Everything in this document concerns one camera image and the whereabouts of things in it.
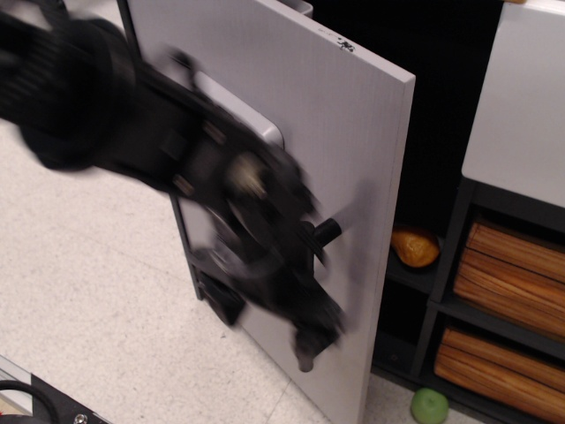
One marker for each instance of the upper wooden striped basket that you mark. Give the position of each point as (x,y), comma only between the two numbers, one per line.
(514,275)

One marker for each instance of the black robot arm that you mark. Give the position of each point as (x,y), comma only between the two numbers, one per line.
(81,99)

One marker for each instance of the green toy apple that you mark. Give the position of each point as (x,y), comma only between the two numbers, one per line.
(429,406)

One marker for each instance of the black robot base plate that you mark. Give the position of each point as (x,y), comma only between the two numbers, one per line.
(49,405)

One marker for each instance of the lower wooden striped basket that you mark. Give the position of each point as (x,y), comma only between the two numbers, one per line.
(502,374)

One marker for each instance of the dark grey fridge cabinet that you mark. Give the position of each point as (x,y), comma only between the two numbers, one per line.
(446,46)

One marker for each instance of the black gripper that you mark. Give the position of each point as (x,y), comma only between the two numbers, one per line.
(277,278)

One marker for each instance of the toy chicken drumstick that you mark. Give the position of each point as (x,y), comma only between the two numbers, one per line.
(415,247)

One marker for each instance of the wooden striped basket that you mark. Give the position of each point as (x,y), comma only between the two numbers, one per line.
(514,275)
(502,374)

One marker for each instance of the white sink front panel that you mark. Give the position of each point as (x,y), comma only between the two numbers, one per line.
(517,137)

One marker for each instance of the grey door shelf bin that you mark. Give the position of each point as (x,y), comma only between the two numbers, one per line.
(300,6)

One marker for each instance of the grey toy fridge door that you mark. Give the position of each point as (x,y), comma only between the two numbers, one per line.
(343,113)

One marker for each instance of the black bar door handle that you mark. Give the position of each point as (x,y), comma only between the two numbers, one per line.
(317,237)

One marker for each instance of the grey water dispenser panel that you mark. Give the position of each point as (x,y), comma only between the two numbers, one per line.
(241,111)

